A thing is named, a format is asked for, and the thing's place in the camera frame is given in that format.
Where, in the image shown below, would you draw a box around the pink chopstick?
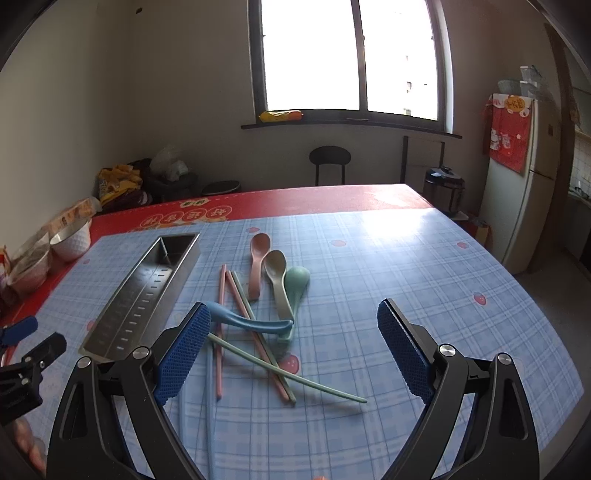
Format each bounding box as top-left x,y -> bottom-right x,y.
214,263 -> 229,399
225,270 -> 294,403

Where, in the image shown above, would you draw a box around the blue spoon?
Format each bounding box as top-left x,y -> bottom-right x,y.
204,302 -> 294,335

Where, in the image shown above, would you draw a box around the green chopstick diagonal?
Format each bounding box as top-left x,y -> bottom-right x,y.
206,332 -> 369,405

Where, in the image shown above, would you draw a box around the pink spoon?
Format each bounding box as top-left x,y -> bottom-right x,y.
249,233 -> 271,301

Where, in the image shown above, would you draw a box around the beige spoon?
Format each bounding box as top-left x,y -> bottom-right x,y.
263,250 -> 294,320

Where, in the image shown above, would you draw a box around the green spoon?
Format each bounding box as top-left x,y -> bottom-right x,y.
273,266 -> 311,322

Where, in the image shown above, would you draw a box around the green chopstick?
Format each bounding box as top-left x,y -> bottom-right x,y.
230,271 -> 297,406

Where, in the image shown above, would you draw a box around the person's left hand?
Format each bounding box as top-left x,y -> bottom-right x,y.
12,418 -> 47,478

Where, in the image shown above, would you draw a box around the red festive tablecloth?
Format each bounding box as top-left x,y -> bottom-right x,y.
0,183 -> 435,328

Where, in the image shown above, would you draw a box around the glass bowl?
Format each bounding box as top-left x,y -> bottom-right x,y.
7,229 -> 52,298

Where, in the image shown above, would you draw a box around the steel utensil tray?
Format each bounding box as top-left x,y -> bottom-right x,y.
79,233 -> 200,362

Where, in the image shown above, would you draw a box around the white textured bowl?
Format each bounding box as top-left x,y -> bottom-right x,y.
50,218 -> 92,263

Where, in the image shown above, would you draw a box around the snack package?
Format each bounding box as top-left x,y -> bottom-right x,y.
42,197 -> 102,236

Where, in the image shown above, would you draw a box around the yellow clothes pile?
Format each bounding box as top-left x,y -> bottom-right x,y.
97,164 -> 143,210

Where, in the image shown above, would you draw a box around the blue plaid table mat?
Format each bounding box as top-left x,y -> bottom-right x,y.
8,207 -> 585,480

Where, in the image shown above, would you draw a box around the white plastic bag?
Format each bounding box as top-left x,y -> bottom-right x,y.
149,145 -> 189,182

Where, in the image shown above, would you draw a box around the black bin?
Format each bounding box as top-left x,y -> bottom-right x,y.
201,180 -> 242,197

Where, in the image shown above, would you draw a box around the white refrigerator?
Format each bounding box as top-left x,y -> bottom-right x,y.
480,99 -> 561,274

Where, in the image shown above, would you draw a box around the black rice cooker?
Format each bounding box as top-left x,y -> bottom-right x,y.
423,166 -> 465,216

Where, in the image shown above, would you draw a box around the dark metal rack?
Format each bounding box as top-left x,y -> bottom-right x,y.
400,135 -> 446,187

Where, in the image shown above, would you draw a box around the yellow item on windowsill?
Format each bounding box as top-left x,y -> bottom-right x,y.
259,110 -> 304,123

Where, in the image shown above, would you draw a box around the red fridge cover cloth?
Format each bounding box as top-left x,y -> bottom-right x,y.
486,93 -> 533,174

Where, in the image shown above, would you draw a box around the black round stool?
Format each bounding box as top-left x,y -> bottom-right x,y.
308,145 -> 352,186

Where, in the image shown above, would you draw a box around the clear containers on fridge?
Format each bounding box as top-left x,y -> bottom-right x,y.
497,65 -> 550,99

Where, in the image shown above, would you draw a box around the window with dark frame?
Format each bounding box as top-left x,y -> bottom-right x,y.
246,1 -> 456,137

